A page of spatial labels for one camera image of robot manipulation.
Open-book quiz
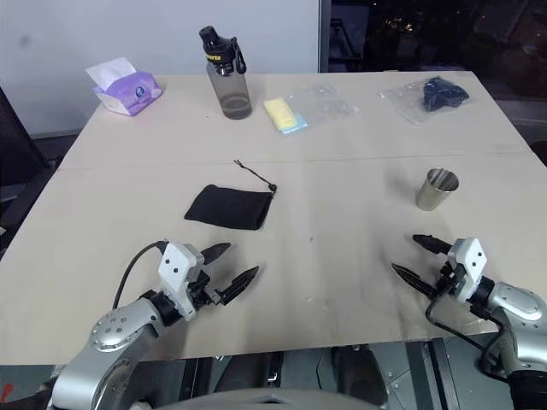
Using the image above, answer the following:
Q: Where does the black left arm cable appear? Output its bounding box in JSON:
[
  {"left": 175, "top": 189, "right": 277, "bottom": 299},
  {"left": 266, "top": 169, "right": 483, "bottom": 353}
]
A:
[{"left": 111, "top": 241, "right": 168, "bottom": 310}]

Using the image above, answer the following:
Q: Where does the purple tissue pack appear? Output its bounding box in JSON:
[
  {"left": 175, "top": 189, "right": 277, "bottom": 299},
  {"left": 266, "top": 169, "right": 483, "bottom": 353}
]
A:
[{"left": 85, "top": 56, "right": 166, "bottom": 117}]

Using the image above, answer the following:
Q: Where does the stainless steel cup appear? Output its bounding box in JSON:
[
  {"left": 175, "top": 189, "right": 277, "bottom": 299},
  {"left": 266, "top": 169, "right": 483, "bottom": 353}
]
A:
[{"left": 416, "top": 167, "right": 461, "bottom": 212}]

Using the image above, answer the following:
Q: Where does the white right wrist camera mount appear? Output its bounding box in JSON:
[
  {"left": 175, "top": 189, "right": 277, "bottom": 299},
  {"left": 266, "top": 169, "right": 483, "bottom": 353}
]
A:
[{"left": 446, "top": 237, "right": 490, "bottom": 304}]

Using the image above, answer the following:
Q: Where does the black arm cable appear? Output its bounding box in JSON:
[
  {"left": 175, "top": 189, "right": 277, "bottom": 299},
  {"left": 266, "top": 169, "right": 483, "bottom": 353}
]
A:
[
  {"left": 424, "top": 279, "right": 514, "bottom": 381},
  {"left": 111, "top": 241, "right": 168, "bottom": 310}
]

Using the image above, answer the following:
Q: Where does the clear bag with yellow cloth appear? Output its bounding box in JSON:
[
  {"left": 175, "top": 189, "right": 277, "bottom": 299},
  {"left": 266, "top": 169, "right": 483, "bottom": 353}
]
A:
[{"left": 262, "top": 83, "right": 359, "bottom": 137}]

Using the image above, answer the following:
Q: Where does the clear bag with dark item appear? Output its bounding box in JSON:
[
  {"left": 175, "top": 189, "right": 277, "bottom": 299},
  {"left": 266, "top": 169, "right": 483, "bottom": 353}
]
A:
[{"left": 377, "top": 76, "right": 472, "bottom": 127}]

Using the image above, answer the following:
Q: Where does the black drawstring pouch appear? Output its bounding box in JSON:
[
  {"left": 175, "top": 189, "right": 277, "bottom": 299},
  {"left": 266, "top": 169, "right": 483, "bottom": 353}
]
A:
[{"left": 184, "top": 160, "right": 278, "bottom": 232}]

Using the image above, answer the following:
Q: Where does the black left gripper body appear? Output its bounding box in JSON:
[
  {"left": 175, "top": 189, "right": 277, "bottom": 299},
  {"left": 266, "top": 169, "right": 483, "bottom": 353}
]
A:
[{"left": 185, "top": 263, "right": 225, "bottom": 312}]

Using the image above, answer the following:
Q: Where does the grey sports water bottle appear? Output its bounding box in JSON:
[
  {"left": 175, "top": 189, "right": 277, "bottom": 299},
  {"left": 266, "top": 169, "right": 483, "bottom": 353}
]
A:
[{"left": 198, "top": 25, "right": 253, "bottom": 120}]

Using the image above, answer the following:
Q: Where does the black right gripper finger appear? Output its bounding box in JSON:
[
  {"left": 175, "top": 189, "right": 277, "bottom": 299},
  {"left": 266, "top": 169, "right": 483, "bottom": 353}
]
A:
[
  {"left": 412, "top": 233, "right": 453, "bottom": 257},
  {"left": 391, "top": 262, "right": 438, "bottom": 298}
]

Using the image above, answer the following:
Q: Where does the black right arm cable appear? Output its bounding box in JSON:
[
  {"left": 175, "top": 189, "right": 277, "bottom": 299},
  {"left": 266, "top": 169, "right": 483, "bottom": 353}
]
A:
[{"left": 424, "top": 279, "right": 514, "bottom": 381}]

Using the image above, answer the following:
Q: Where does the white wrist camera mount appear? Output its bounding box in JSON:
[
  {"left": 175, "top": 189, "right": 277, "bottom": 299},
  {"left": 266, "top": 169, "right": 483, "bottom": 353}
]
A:
[
  {"left": 157, "top": 241, "right": 206, "bottom": 323},
  {"left": 446, "top": 237, "right": 490, "bottom": 304}
]

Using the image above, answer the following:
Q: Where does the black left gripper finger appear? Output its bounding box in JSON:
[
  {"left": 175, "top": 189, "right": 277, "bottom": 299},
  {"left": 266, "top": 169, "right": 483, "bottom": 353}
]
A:
[
  {"left": 216, "top": 265, "right": 261, "bottom": 306},
  {"left": 200, "top": 242, "right": 232, "bottom": 262}
]

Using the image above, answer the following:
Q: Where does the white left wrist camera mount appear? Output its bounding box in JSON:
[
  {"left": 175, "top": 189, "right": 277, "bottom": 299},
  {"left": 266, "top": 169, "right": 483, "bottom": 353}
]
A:
[{"left": 157, "top": 241, "right": 206, "bottom": 323}]

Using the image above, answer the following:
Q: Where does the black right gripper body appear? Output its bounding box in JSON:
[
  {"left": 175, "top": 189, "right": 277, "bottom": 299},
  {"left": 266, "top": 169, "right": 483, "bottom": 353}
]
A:
[{"left": 432, "top": 254, "right": 464, "bottom": 300}]

